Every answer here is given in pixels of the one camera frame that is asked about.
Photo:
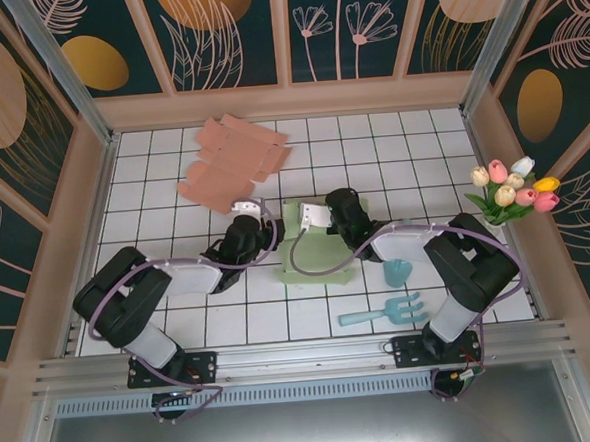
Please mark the green paper box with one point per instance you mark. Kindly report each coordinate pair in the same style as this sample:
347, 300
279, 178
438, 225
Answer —
312, 260

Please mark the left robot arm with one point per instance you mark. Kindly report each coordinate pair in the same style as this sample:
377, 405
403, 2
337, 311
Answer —
129, 301

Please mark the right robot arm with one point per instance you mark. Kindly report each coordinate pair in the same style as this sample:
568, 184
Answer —
478, 270

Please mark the light blue toy trowel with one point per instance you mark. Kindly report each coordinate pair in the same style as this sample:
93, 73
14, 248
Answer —
397, 275

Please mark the light blue toy rake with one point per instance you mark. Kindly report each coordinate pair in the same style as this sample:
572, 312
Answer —
400, 309

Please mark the pastel tulip bouquet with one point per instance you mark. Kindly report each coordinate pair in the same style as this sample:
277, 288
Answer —
504, 195

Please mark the dark panel with pink flowers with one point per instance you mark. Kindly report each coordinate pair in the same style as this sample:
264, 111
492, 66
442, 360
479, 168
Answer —
325, 54

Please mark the grey metal sheet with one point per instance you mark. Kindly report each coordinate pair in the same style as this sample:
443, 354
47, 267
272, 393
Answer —
313, 430

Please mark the green circuit board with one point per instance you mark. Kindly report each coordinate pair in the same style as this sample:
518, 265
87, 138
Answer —
472, 378

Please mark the dark panel, golden circle, leaves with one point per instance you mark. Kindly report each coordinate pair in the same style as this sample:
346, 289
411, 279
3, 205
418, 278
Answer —
203, 36

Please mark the dark panel, small golden oval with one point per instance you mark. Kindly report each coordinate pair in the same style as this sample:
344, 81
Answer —
95, 63

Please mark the dark panel, single flower outline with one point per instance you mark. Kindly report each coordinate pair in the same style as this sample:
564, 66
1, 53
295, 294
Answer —
2, 259

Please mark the dark panel, golden oval, feathers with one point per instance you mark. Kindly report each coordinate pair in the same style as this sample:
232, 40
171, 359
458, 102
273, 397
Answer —
564, 39

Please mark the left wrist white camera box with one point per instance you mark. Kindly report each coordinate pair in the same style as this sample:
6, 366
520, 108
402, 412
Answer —
246, 209

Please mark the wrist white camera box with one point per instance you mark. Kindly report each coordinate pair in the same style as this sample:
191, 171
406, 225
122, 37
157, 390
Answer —
246, 209
317, 214

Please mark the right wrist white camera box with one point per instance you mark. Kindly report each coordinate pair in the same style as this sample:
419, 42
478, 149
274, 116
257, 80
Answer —
317, 214

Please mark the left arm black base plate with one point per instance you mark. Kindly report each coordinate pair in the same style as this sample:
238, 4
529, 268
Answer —
206, 366

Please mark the aluminium rail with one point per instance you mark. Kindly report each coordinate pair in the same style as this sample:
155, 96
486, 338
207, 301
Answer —
308, 355

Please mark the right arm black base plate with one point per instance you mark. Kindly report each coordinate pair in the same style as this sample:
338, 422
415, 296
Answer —
408, 354

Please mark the aluminium frame post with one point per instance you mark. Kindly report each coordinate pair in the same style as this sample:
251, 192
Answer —
499, 38
66, 80

